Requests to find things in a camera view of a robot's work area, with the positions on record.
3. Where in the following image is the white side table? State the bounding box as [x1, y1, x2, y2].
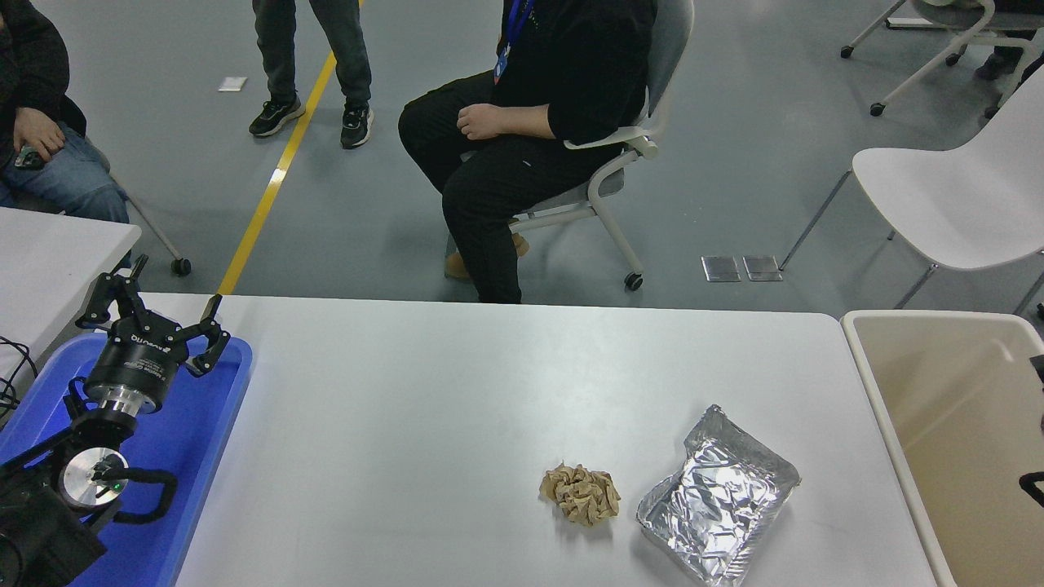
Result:
[0, 206, 143, 391]

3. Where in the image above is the tan paper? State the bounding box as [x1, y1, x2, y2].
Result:
[538, 463, 622, 527]

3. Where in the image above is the grey padded office chair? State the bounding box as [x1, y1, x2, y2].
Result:
[445, 0, 697, 293]

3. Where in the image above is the blue plastic tray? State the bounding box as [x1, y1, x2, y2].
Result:
[0, 333, 254, 587]

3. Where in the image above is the person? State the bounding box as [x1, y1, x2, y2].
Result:
[975, 0, 1044, 82]
[248, 0, 375, 150]
[398, 0, 658, 305]
[0, 0, 131, 225]

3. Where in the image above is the chair with caster legs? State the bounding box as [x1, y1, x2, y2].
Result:
[106, 167, 192, 276]

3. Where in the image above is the silver foil tray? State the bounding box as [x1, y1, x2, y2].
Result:
[635, 404, 802, 587]

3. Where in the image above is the thin black cable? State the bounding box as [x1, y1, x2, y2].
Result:
[0, 337, 38, 421]

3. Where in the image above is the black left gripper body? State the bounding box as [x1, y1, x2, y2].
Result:
[86, 318, 190, 406]

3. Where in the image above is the person's right hand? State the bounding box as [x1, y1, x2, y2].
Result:
[12, 107, 67, 162]

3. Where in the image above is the white shell chair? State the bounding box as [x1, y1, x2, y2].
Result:
[779, 65, 1044, 315]

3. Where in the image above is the blue lanyard with badge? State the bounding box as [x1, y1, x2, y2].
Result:
[492, 0, 536, 87]

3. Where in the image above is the person's left hand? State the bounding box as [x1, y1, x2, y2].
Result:
[456, 103, 512, 142]

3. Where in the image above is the large pale bin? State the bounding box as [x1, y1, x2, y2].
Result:
[840, 308, 1044, 587]

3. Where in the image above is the white-framed rolling chair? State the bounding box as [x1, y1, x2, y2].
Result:
[840, 0, 1044, 119]

